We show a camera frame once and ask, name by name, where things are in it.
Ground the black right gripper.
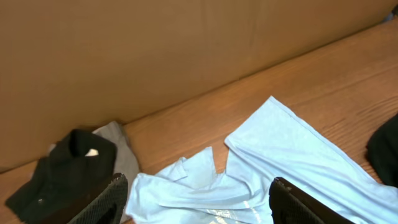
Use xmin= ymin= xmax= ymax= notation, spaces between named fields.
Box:
xmin=366 ymin=114 xmax=397 ymax=187

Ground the brown cardboard back panel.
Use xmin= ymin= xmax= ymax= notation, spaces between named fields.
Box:
xmin=1 ymin=0 xmax=396 ymax=171

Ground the grey folded garment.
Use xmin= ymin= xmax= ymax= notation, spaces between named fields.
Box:
xmin=89 ymin=121 xmax=139 ymax=223

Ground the black folded polo shirt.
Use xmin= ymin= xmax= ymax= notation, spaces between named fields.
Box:
xmin=5 ymin=129 xmax=117 ymax=223

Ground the light blue printed t-shirt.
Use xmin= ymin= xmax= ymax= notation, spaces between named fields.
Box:
xmin=126 ymin=97 xmax=397 ymax=223

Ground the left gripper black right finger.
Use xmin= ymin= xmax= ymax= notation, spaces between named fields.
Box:
xmin=269 ymin=177 xmax=353 ymax=224

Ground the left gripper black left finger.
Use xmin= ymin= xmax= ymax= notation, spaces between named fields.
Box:
xmin=30 ymin=172 xmax=129 ymax=224

